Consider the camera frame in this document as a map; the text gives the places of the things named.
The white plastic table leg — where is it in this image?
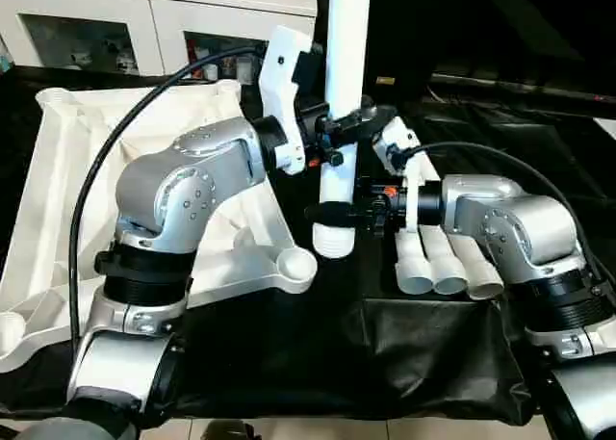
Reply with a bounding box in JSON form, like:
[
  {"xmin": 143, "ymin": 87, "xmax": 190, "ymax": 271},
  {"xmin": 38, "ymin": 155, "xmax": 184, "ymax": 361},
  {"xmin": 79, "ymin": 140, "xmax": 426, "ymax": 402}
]
[
  {"xmin": 311, "ymin": 0, "xmax": 372, "ymax": 260},
  {"xmin": 418, "ymin": 145, "xmax": 504, "ymax": 300},
  {"xmin": 423, "ymin": 230, "xmax": 469, "ymax": 296},
  {"xmin": 394, "ymin": 230, "xmax": 437, "ymax": 296}
]

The white plastic table top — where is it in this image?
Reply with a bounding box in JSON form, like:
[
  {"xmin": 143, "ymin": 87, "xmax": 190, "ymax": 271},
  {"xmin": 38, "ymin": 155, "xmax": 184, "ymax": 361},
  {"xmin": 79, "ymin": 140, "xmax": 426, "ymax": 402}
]
[{"xmin": 0, "ymin": 78, "xmax": 319, "ymax": 374}]

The black plastic mat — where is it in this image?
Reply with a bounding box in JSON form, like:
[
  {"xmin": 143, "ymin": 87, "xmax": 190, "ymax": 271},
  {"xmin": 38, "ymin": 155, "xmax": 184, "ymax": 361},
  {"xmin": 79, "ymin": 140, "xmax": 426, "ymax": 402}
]
[{"xmin": 0, "ymin": 64, "xmax": 616, "ymax": 422}]

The white sideboard cabinet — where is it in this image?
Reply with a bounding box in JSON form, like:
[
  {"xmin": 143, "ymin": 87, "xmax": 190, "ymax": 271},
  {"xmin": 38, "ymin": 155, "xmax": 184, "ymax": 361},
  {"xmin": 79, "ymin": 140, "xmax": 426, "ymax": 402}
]
[{"xmin": 0, "ymin": 0, "xmax": 319, "ymax": 83}]

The dark metal rail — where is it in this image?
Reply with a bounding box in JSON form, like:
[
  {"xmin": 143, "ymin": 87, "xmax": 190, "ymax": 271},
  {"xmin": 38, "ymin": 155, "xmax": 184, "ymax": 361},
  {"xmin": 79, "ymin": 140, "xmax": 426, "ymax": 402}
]
[{"xmin": 430, "ymin": 72, "xmax": 616, "ymax": 99}]

